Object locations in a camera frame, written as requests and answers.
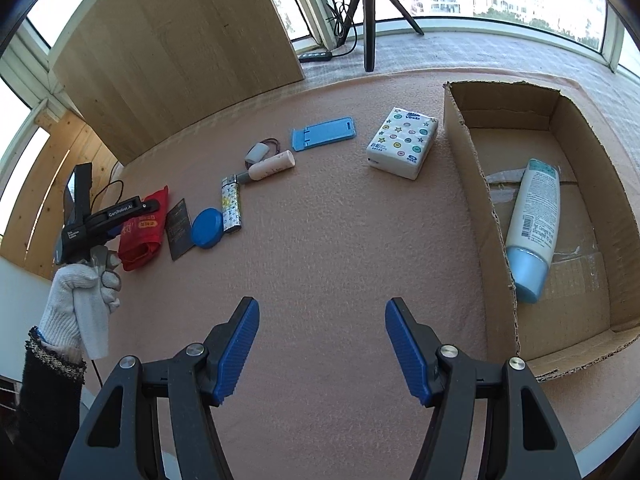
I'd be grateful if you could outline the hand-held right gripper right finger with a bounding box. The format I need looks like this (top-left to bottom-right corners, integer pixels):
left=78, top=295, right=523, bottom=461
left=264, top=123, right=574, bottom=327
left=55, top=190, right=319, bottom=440
left=385, top=297, right=583, bottom=480

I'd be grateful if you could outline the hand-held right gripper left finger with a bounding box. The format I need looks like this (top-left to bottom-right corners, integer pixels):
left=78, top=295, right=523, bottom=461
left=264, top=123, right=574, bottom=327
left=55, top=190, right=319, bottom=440
left=59, top=296, right=261, bottom=480

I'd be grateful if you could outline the red cloth bag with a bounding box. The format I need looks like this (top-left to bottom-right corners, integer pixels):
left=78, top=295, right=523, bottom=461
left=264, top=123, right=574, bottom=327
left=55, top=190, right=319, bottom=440
left=118, top=186, right=170, bottom=272

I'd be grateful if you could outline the black printed card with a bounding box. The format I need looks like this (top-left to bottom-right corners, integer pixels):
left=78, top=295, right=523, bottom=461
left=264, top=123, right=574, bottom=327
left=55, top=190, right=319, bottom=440
left=165, top=199, right=195, bottom=262

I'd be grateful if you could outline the blue round lid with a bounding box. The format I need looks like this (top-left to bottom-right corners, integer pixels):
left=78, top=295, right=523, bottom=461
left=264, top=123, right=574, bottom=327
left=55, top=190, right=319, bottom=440
left=191, top=208, right=224, bottom=250

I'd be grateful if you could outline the brown cardboard box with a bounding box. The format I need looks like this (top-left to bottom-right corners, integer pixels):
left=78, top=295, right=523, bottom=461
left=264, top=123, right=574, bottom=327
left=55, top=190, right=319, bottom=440
left=442, top=80, right=640, bottom=383

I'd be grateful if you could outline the blue folding phone stand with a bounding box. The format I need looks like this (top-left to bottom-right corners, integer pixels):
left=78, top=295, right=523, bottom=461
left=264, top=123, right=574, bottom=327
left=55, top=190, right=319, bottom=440
left=291, top=116, right=359, bottom=152

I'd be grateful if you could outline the white patterned tissue pack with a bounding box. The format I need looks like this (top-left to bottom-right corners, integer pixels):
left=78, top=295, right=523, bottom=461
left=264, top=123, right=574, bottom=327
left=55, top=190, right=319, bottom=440
left=366, top=106, right=439, bottom=181

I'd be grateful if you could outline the person's left forearm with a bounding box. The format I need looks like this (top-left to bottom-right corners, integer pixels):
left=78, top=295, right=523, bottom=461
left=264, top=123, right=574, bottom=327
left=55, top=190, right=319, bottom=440
left=10, top=327, right=88, bottom=461

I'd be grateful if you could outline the person's left hand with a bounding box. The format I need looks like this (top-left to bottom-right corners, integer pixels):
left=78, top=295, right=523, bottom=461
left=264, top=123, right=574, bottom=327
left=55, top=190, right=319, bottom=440
left=39, top=262, right=122, bottom=361

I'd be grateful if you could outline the wooden slat panel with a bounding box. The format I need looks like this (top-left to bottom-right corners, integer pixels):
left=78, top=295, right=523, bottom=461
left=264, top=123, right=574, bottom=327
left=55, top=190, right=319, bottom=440
left=0, top=110, right=121, bottom=281

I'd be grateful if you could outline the patterned silver lighter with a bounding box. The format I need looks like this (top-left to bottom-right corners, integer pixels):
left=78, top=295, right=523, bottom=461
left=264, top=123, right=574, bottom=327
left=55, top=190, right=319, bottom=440
left=220, top=175, right=243, bottom=235

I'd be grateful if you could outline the pink tube with grey cap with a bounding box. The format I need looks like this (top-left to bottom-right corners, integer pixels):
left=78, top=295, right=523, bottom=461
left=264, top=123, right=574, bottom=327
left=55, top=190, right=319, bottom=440
left=236, top=150, right=296, bottom=184

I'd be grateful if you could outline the pink felt mat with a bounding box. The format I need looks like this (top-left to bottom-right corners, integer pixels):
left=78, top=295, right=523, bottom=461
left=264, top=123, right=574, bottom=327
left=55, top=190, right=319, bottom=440
left=80, top=71, right=640, bottom=471

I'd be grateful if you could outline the light wooden board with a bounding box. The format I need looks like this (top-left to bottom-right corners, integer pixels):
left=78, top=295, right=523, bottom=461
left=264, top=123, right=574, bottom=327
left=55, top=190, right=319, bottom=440
left=50, top=0, right=307, bottom=166

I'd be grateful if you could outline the white lotion bottle blue cap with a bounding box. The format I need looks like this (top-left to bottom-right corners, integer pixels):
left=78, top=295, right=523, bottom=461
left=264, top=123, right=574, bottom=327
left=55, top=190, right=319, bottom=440
left=505, top=158, right=562, bottom=304

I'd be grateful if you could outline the black tripod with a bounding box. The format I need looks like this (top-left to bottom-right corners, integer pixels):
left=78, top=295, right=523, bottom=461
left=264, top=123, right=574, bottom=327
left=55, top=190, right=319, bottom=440
left=336, top=0, right=426, bottom=73

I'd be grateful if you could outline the grey checked tablecloth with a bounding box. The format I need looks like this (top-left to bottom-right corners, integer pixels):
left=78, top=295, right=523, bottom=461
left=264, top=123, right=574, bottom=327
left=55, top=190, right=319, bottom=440
left=295, top=25, right=640, bottom=196

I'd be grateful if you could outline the white window frame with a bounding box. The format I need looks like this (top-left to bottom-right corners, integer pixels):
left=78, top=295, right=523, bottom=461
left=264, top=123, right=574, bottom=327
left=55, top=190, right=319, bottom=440
left=0, top=0, right=640, bottom=181

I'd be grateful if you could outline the black tripod cable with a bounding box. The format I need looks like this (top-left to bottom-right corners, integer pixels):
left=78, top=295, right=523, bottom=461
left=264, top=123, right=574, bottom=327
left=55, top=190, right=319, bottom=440
left=325, top=0, right=359, bottom=57

